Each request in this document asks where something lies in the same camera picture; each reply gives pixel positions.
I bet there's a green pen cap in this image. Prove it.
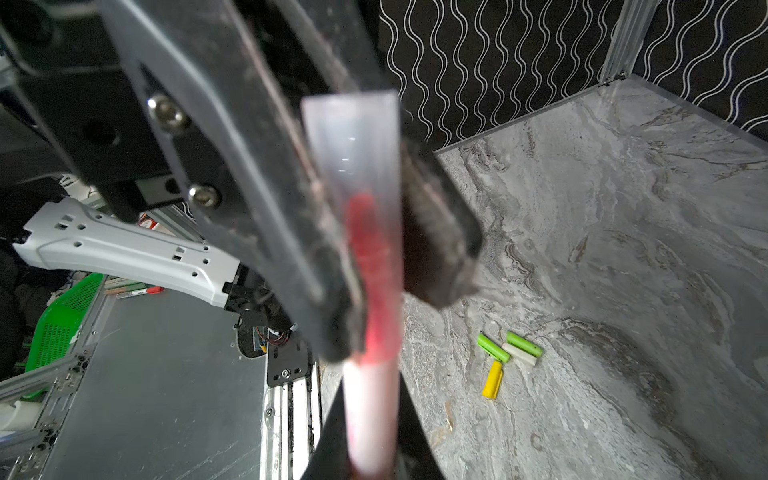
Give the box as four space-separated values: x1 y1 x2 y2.
477 333 511 363
506 331 543 358

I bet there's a yellow pen cap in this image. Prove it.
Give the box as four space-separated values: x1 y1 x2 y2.
482 360 503 400

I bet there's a green pen cap lower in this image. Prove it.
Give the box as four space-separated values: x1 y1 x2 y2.
477 333 511 363

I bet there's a pink translucent pen cap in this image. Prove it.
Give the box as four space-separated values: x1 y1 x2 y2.
301 91 403 364

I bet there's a green pen cap upper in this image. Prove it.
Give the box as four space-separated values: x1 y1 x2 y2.
506 331 543 358

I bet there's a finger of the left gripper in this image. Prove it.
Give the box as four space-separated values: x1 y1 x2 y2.
99 1 366 362
276 1 483 309

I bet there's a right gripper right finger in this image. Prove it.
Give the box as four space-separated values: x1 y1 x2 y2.
393 375 444 480

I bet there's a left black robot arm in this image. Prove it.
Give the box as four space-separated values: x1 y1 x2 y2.
1 1 389 362

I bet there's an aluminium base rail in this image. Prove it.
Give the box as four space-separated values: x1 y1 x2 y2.
259 362 322 480

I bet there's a green plastic basket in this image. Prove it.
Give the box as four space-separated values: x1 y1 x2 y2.
25 273 104 372

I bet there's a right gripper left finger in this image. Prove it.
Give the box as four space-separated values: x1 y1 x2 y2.
301 381 351 480

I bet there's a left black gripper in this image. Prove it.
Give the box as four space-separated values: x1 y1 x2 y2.
1 1 182 222

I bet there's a pink pen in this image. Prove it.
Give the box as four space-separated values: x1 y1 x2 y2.
343 357 400 479

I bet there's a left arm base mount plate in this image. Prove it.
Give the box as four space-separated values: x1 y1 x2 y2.
266 331 313 388

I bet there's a white pen cap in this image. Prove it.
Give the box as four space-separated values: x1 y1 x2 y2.
502 343 538 367

